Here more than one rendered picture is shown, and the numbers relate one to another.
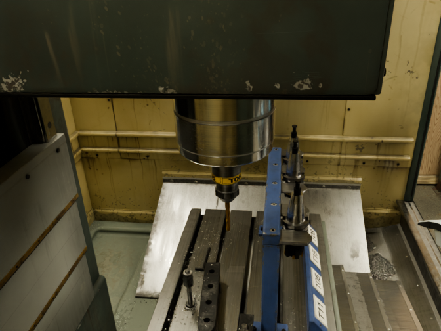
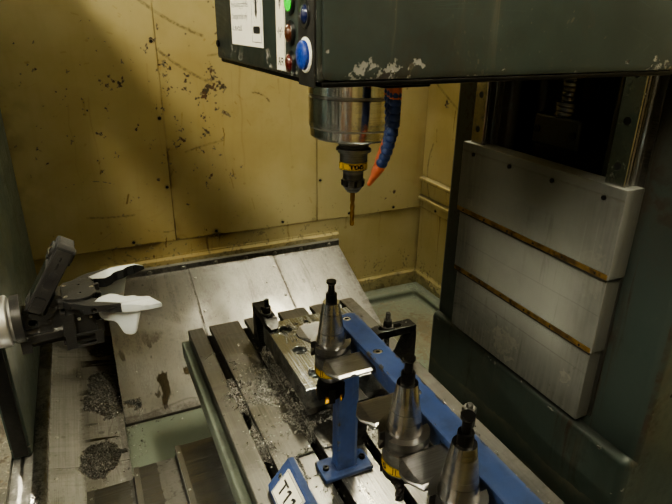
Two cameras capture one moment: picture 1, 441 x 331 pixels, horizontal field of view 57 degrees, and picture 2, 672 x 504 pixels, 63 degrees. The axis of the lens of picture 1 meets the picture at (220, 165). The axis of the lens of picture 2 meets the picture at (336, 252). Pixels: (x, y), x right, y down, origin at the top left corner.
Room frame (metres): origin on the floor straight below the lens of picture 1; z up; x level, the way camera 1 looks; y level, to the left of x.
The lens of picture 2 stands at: (1.41, -0.58, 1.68)
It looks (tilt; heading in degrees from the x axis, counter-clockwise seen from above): 23 degrees down; 146
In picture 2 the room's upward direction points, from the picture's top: 1 degrees clockwise
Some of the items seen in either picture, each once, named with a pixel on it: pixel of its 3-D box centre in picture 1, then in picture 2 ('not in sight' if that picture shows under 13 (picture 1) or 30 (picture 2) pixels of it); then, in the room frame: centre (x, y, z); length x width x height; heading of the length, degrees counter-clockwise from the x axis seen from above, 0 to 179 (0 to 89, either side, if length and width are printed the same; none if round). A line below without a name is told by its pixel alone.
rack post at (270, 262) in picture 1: (270, 290); (345, 403); (0.75, -0.11, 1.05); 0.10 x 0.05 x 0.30; 81
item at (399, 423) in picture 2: (294, 163); (405, 405); (1.01, -0.21, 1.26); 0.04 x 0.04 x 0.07
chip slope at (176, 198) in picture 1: (252, 253); not in sight; (1.25, -0.11, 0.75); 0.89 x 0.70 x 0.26; 81
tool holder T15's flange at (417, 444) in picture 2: (293, 177); (403, 436); (1.01, -0.21, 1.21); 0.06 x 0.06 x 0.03
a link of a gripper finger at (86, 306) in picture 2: not in sight; (96, 303); (0.62, -0.47, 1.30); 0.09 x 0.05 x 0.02; 49
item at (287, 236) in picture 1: (296, 237); (317, 331); (0.74, -0.16, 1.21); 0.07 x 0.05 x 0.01; 81
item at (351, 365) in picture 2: (294, 210); (345, 366); (0.85, -0.18, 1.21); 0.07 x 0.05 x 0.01; 81
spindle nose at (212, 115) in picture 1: (224, 111); (354, 100); (0.61, -0.01, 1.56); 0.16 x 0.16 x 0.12
